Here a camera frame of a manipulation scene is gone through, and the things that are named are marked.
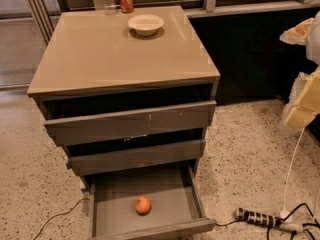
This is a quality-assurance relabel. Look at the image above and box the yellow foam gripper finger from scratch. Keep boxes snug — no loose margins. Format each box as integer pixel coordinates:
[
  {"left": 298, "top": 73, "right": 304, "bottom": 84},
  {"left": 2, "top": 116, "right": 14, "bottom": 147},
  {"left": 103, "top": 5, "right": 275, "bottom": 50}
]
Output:
[
  {"left": 284, "top": 71, "right": 320, "bottom": 129},
  {"left": 279, "top": 18, "right": 313, "bottom": 45}
]

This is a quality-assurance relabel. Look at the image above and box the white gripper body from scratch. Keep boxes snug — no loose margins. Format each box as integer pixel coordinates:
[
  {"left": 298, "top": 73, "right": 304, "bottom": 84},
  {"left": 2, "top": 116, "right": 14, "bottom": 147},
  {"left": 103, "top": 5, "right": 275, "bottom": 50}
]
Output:
[{"left": 306, "top": 11, "right": 320, "bottom": 65}]

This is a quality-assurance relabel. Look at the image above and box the orange fruit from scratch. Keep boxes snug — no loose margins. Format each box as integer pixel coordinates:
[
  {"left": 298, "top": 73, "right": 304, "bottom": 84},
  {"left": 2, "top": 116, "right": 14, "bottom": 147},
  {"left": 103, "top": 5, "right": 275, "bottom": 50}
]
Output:
[{"left": 134, "top": 196, "right": 151, "bottom": 215}]

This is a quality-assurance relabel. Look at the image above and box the grey middle drawer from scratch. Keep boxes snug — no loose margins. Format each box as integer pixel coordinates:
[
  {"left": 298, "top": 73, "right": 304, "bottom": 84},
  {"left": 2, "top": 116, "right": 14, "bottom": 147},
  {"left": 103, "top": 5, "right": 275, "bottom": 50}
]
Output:
[{"left": 69, "top": 139, "right": 206, "bottom": 176}]

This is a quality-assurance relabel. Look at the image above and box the grey top drawer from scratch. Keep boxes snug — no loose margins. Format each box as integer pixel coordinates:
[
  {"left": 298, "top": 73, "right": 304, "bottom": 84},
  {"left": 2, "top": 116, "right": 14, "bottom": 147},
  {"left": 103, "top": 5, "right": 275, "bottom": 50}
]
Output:
[{"left": 45, "top": 100, "right": 216, "bottom": 146}]

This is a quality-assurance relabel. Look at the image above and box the grey open bottom drawer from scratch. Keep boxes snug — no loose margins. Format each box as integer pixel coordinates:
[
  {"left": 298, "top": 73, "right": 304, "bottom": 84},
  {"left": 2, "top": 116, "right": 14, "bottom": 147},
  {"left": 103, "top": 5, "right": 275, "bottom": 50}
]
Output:
[{"left": 88, "top": 162, "right": 215, "bottom": 240}]

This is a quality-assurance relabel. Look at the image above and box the grey drawer cabinet beige top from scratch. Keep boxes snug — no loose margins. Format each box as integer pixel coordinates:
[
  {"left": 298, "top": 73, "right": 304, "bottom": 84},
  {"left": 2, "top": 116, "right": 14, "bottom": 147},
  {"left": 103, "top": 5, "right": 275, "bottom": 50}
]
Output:
[{"left": 28, "top": 6, "right": 220, "bottom": 167}]

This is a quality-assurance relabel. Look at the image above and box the black white power strip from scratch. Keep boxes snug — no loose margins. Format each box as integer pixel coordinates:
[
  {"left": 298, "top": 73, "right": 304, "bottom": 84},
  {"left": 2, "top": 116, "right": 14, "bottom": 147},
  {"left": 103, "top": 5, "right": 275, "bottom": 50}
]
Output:
[{"left": 234, "top": 208, "right": 282, "bottom": 228}]

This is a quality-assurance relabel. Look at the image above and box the white paper bowl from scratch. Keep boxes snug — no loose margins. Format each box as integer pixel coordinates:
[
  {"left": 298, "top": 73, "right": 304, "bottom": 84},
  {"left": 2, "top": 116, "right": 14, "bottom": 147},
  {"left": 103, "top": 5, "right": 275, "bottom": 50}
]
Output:
[{"left": 128, "top": 14, "right": 164, "bottom": 36}]

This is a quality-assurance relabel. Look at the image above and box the black cables right floor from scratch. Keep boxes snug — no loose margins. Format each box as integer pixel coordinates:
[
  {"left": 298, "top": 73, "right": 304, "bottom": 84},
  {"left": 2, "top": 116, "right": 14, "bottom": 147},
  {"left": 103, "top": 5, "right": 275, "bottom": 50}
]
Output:
[{"left": 265, "top": 202, "right": 320, "bottom": 240}]

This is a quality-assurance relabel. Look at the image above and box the black cable left floor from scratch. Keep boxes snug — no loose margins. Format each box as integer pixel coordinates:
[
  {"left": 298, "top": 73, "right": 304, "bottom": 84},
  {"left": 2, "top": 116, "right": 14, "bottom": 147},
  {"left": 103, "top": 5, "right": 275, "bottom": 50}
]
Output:
[{"left": 32, "top": 197, "right": 90, "bottom": 240}]

